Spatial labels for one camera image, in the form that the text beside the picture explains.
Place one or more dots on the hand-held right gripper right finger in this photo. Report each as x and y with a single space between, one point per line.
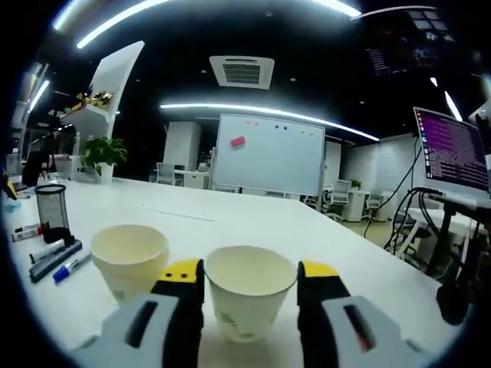
330 326

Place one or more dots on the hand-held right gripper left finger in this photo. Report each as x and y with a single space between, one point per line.
165 326

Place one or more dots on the clip cap black whiteboard marker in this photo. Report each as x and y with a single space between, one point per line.
19 229

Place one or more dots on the black mesh pen holder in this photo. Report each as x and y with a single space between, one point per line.
51 209

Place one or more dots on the red cap whiteboard marker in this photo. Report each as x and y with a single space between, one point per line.
27 237

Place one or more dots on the white paper cup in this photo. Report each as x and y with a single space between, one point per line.
245 306
126 245
126 285

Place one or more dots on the black laser pointer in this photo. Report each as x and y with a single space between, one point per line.
48 268

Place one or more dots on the blue cap whiteboard marker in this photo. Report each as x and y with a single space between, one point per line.
74 265

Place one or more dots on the large standing whiteboard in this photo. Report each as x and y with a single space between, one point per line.
268 153

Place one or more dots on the black office chair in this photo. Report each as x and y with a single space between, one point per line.
32 168

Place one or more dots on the green potted plant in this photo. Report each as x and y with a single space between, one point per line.
103 153

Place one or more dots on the gold decorations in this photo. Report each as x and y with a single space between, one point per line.
96 100

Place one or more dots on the black monitor stand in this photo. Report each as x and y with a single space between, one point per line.
456 303

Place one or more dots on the white curved display shelf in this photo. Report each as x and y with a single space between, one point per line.
115 76

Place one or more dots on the ceiling light strip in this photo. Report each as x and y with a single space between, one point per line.
99 32
65 21
192 105

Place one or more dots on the white cabinet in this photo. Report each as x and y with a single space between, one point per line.
182 145

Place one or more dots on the pink board eraser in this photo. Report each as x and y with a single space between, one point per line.
238 142

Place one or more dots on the purple screen monitor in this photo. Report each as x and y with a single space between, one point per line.
452 153

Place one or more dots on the ceiling air conditioner vent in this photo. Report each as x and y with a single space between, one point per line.
241 73

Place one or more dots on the hanging dark display screen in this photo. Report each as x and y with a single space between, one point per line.
403 57

